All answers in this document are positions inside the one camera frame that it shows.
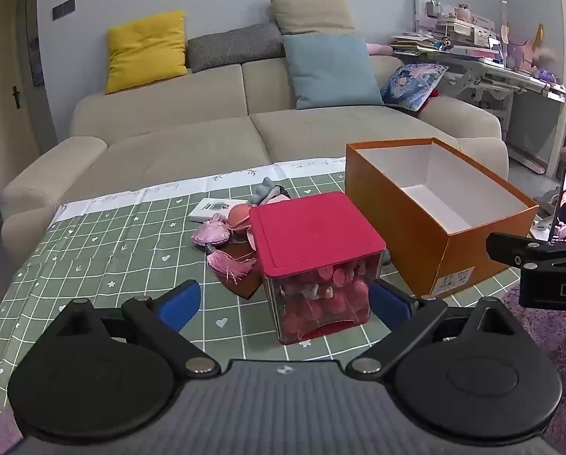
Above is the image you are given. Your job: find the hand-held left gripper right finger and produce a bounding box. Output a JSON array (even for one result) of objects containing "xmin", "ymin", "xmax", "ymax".
[{"xmin": 344, "ymin": 279, "xmax": 525, "ymax": 382}]

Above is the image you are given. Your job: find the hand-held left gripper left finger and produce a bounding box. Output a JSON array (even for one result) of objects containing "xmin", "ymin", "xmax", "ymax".
[{"xmin": 50, "ymin": 279, "xmax": 222, "ymax": 380}]

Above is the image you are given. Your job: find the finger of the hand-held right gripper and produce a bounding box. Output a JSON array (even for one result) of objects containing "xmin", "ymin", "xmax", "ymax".
[{"xmin": 486, "ymin": 232, "xmax": 566, "ymax": 271}]

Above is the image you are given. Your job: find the orange cardboard box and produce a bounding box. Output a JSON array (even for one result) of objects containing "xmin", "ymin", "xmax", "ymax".
[{"xmin": 345, "ymin": 137, "xmax": 540, "ymax": 299}]

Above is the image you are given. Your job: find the pink tasselled sachet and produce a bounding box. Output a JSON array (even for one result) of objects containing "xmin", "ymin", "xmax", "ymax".
[{"xmin": 191, "ymin": 213, "xmax": 257, "ymax": 278}]

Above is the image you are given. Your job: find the white tissue packet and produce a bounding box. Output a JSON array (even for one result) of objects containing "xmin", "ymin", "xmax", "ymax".
[{"xmin": 189, "ymin": 198, "xmax": 236, "ymax": 223}]

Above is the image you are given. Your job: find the red oval soft pad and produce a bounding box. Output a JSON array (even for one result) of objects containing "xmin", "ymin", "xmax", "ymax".
[{"xmin": 226, "ymin": 203, "xmax": 256, "ymax": 247}]

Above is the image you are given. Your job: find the teal plush toy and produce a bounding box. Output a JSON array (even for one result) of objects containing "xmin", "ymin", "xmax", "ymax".
[{"xmin": 251, "ymin": 177, "xmax": 290, "ymax": 204}]

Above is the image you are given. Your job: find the white phone stand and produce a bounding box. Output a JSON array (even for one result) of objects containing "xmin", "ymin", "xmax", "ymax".
[{"xmin": 532, "ymin": 215, "xmax": 556, "ymax": 242}]

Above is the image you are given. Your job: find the purple shaggy rug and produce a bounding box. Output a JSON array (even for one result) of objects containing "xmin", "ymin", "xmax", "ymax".
[{"xmin": 463, "ymin": 284, "xmax": 566, "ymax": 455}]

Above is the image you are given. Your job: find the green checked tablecloth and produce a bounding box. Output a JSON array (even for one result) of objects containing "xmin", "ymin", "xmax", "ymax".
[{"xmin": 0, "ymin": 154, "xmax": 525, "ymax": 413}]

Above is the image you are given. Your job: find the red lid clear box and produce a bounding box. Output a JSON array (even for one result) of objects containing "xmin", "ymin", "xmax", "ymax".
[{"xmin": 249, "ymin": 191, "xmax": 387, "ymax": 345}]

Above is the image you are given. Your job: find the beige fabric sofa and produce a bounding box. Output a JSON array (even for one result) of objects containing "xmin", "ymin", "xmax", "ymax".
[{"xmin": 1, "ymin": 54, "xmax": 510, "ymax": 266}]

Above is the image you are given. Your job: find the white adjustable desk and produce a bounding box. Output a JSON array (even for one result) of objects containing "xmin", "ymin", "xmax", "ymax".
[{"xmin": 397, "ymin": 50, "xmax": 566, "ymax": 174}]

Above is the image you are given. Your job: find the blue printed cushion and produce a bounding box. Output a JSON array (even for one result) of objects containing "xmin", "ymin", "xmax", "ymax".
[{"xmin": 380, "ymin": 63, "xmax": 449, "ymax": 112}]

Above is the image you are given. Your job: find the large purple plush toy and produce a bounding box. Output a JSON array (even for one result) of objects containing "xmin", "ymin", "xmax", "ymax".
[{"xmin": 505, "ymin": 24, "xmax": 545, "ymax": 74}]

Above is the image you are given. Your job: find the tablet on desk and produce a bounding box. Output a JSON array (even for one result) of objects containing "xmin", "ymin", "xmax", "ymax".
[{"xmin": 486, "ymin": 35, "xmax": 504, "ymax": 64}]

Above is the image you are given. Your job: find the pile of books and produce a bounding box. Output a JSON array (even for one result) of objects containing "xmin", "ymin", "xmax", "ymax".
[{"xmin": 389, "ymin": 32, "xmax": 449, "ymax": 53}]

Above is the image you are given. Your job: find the white desk shelf organizer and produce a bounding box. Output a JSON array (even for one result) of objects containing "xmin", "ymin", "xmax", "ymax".
[{"xmin": 413, "ymin": 0, "xmax": 498, "ymax": 55}]

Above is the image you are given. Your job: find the light blue pillow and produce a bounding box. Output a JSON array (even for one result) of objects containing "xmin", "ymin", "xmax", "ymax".
[{"xmin": 282, "ymin": 34, "xmax": 385, "ymax": 111}]

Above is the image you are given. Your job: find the yellow pillow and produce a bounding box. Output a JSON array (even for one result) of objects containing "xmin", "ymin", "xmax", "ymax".
[{"xmin": 105, "ymin": 9, "xmax": 189, "ymax": 94}]

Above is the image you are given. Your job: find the grey checked pillow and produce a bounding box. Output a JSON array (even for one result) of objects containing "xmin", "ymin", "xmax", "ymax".
[{"xmin": 187, "ymin": 23, "xmax": 286, "ymax": 74}]

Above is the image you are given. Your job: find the cream door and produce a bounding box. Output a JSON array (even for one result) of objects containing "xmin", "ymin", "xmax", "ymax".
[{"xmin": 0, "ymin": 0, "xmax": 56, "ymax": 228}]

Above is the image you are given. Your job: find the beige pillow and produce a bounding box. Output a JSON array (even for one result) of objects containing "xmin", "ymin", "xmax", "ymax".
[{"xmin": 270, "ymin": 0, "xmax": 357, "ymax": 36}]

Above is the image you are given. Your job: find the blue wall picture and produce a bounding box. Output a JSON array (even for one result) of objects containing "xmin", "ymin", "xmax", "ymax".
[{"xmin": 27, "ymin": 38, "xmax": 45, "ymax": 87}]

